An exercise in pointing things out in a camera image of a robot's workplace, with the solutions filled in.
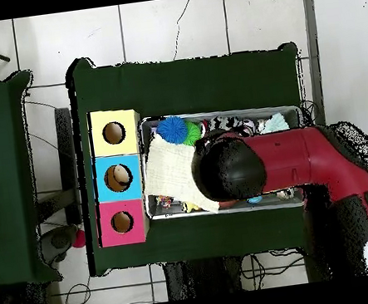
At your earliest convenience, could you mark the wooden box with three holes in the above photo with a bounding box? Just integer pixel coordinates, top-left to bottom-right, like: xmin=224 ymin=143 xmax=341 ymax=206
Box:
xmin=81 ymin=105 xmax=157 ymax=249

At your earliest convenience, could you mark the clear mesh bin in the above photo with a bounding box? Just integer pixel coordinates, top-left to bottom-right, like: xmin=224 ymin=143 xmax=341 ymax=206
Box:
xmin=134 ymin=96 xmax=314 ymax=227

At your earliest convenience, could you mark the small green spiky ball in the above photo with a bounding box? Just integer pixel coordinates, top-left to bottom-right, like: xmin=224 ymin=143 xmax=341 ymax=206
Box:
xmin=179 ymin=119 xmax=204 ymax=149

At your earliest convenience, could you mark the cream waffle cloth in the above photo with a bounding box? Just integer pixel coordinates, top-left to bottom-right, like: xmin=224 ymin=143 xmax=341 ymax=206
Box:
xmin=136 ymin=126 xmax=221 ymax=223

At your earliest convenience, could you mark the blue spiky ball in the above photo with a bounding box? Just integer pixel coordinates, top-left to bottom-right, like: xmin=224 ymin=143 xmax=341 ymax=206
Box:
xmin=155 ymin=113 xmax=190 ymax=147

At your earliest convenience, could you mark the yellow toy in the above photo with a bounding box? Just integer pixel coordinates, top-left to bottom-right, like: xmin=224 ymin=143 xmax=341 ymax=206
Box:
xmin=180 ymin=199 xmax=202 ymax=214

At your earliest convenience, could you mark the dark green table cloth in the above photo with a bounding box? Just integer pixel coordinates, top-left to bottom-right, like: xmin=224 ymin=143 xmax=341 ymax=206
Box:
xmin=61 ymin=29 xmax=325 ymax=278

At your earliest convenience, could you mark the mint waffle cloth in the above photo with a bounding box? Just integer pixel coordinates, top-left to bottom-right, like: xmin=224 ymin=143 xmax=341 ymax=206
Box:
xmin=259 ymin=110 xmax=291 ymax=135

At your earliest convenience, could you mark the small red ball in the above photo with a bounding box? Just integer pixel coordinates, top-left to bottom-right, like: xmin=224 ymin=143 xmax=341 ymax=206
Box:
xmin=69 ymin=228 xmax=87 ymax=250

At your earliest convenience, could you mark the small colourful rope toy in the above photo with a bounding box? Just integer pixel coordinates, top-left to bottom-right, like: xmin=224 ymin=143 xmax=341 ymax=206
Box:
xmin=155 ymin=193 xmax=175 ymax=211

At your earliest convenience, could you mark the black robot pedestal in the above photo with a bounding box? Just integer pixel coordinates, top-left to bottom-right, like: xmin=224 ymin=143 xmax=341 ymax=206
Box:
xmin=163 ymin=253 xmax=247 ymax=302

